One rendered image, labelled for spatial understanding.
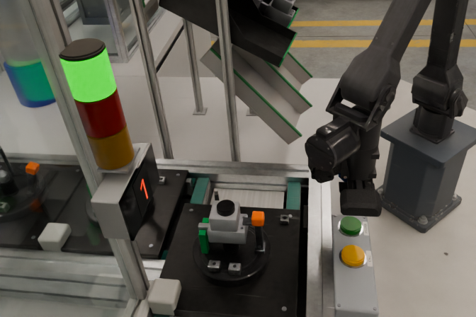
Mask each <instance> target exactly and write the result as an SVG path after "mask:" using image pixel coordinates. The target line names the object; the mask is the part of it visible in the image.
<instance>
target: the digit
mask: <svg viewBox="0 0 476 317"><path fill-rule="evenodd" d="M133 188H134V191H135V195H136V198H137V203H138V205H139V208H140V212H141V215H142V217H143V215H144V213H145V210H146V208H147V205H148V204H149V201H150V198H151V196H152V188H151V185H150V182H149V177H148V174H147V169H146V165H145V163H144V164H143V166H142V168H141V170H140V172H139V174H138V176H137V178H136V180H135V182H134V184H133Z"/></svg>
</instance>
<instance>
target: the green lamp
mask: <svg viewBox="0 0 476 317"><path fill-rule="evenodd" d="M60 61H61V63H62V67H63V69H64V72H65V75H66V77H67V81H68V84H69V87H70V90H71V92H72V95H73V98H74V99H75V100H78V101H81V102H94V101H97V100H102V99H104V98H107V97H108V96H110V95H111V94H112V93H113V92H114V91H115V90H116V84H115V79H114V76H113V71H112V69H111V63H110V61H109V58H108V53H107V50H106V48H105V50H104V51H103V52H102V53H101V54H100V55H98V56H96V57H94V58H91V59H88V60H84V61H79V62H69V61H66V60H63V59H61V60H60Z"/></svg>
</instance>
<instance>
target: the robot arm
mask: <svg viewBox="0 0 476 317"><path fill-rule="evenodd" d="M468 1H469V0H436V2H435V7H434V13H433V22H432V28H431V37H430V43H429V52H428V57H427V62H426V66H425V67H424V68H423V69H422V70H421V71H420V72H419V73H418V74H417V75H416V76H415V77H414V78H413V84H412V91H411V93H412V102H413V103H414V104H417V105H419V107H418V108H416V111H415V115H414V121H413V125H414V126H413V127H411V128H409V131H410V132H412V133H414V134H416V135H418V136H420V137H422V138H424V139H426V140H428V141H430V142H432V143H434V144H439V143H440V142H442V141H443V140H444V139H446V138H447V137H449V136H450V135H452V134H453V133H454V132H455V130H454V129H452V126H453V121H454V119H455V117H461V116H462V115H463V111H464V109H465V108H466V106H467V103H468V98H467V97H466V95H465V94H464V92H463V91H462V89H463V75H462V74H461V72H460V70H459V68H458V65H457V59H458V52H459V48H460V41H461V37H462V34H463V28H464V27H463V26H464V22H465V16H466V12H467V7H468ZM430 3H431V0H392V2H391V4H390V6H389V8H388V10H387V12H386V14H385V16H384V18H383V20H382V22H381V24H380V26H379V28H378V30H377V32H376V34H375V36H374V38H373V40H372V42H371V43H370V45H369V46H368V48H367V49H366V50H364V51H362V52H361V53H360V54H358V55H357V56H355V57H354V58H353V60H352V62H351V63H350V65H349V66H348V68H347V70H346V71H345V72H344V73H343V75H342V77H341V79H340V81H339V83H338V85H337V87H336V89H335V91H334V93H333V95H332V97H331V99H330V101H329V104H328V106H327V108H326V112H328V113H330V114H332V115H333V120H332V121H331V122H329V123H328V124H326V125H323V126H321V127H320V128H318V129H317V130H316V133H315V134H313V135H312V136H311V137H309V138H308V139H307V141H306V143H305V152H306V154H307V157H308V167H309V169H310V172H311V178H312V179H315V180H316V181H317V182H318V183H325V182H328V181H331V180H333V179H334V175H339V177H340V179H342V180H343V182H339V192H340V193H341V194H340V208H341V213H342V214H343V215H349V216H364V217H379V216H380V215H381V211H382V205H381V201H380V194H379V193H378V191H376V190H375V184H374V183H373V178H376V176H377V172H376V167H375V164H376V159H379V158H380V152H379V148H378V144H379V140H380V130H381V126H382V120H383V117H384V115H385V113H386V112H387V111H388V110H389V109H390V108H391V104H392V102H393V101H394V99H395V94H396V89H397V86H398V84H399V82H400V79H401V74H400V61H401V59H402V56H403V54H404V52H405V50H406V48H407V46H408V44H409V43H410V41H411V39H412V37H413V35H414V33H415V31H416V29H417V27H418V25H419V24H420V22H421V20H422V18H423V16H424V14H425V12H426V10H427V8H428V6H429V4H430ZM343 99H344V100H347V101H348V102H351V103H353V104H355V106H353V107H352V108H350V107H349V106H347V105H344V104H342V103H341V102H342V100H343Z"/></svg>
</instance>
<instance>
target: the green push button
mask: <svg viewBox="0 0 476 317"><path fill-rule="evenodd" d="M361 227H362V224H361V222H360V220H359V219H357V218H355V217H344V218H343V219H341V221H340V229H341V230H342V231H343V232H344V233H345V234H348V235H356V234H358V233H359V232H360V231H361Z"/></svg>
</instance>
